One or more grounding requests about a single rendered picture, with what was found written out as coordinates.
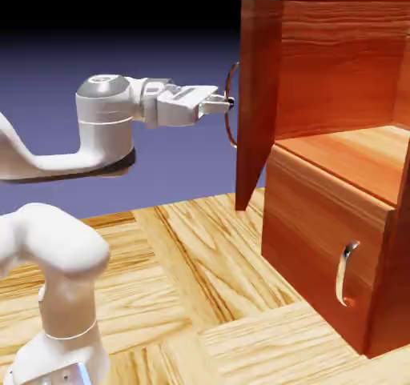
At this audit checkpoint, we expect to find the curved silver drawer handle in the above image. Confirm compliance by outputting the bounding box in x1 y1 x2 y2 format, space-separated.
335 239 361 308

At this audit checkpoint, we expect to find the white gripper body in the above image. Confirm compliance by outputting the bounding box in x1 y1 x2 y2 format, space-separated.
155 84 220 127

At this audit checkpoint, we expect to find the reddish wooden drawer front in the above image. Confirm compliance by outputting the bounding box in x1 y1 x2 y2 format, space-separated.
261 143 397 356

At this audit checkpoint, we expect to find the curved metal door handle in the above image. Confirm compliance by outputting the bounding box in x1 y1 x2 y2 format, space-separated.
223 60 240 150

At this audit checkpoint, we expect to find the reddish wooden cabinet door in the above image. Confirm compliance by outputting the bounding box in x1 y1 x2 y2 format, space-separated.
234 0 285 212

